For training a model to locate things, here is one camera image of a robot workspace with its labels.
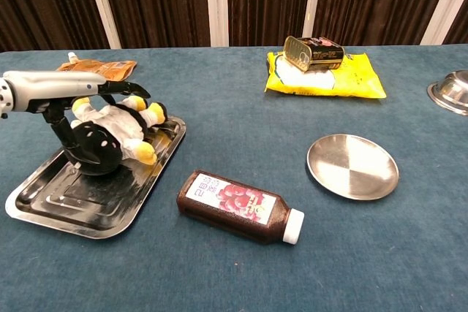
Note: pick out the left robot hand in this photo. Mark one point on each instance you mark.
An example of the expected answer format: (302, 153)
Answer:
(47, 89)

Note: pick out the black headed white plush toy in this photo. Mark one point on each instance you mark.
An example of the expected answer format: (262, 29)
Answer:
(120, 122)

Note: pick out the dark juice bottle pink label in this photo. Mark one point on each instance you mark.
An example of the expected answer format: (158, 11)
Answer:
(226, 202)

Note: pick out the orange spouted pouch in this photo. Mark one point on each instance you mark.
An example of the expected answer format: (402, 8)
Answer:
(109, 67)

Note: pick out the rectangular steel tray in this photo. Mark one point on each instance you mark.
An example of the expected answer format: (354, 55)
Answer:
(84, 209)

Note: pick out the gold black meat tin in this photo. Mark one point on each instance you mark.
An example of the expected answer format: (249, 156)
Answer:
(321, 54)

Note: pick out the yellow snack bag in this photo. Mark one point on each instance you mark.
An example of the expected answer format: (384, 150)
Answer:
(351, 82)

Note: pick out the round steel plate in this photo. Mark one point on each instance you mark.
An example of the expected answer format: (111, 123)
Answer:
(352, 167)

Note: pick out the steel bowl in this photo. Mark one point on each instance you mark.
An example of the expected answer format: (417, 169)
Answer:
(451, 93)

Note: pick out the white frame post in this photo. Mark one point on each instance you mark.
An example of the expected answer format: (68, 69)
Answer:
(100, 5)
(444, 1)
(312, 5)
(216, 5)

